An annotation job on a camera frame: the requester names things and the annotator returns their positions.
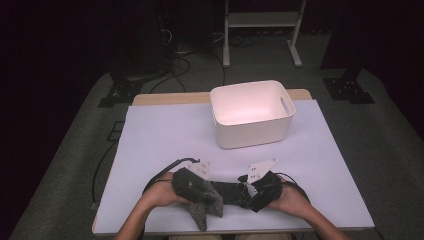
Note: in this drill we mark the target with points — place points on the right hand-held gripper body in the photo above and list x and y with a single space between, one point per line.
268 188

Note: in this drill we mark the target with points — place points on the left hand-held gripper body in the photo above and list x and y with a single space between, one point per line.
186 183

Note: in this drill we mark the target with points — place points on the grey fuzzy sock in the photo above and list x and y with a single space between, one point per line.
210 203

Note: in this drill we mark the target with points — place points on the person's left hand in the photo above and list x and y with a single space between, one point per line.
161 193

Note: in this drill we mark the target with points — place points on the person's right hand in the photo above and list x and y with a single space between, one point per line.
293 200

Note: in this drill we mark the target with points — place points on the white table mat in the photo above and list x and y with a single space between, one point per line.
160 140

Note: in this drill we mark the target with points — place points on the white plastic bin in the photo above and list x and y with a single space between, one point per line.
253 133

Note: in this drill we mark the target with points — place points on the wooden table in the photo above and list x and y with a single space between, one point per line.
166 98

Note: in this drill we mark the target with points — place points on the black stand base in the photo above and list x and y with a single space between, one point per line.
348 90
121 91

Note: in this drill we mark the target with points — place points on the white metal stand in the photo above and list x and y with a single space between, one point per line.
263 19

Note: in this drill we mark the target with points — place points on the black floor frame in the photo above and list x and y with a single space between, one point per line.
110 135

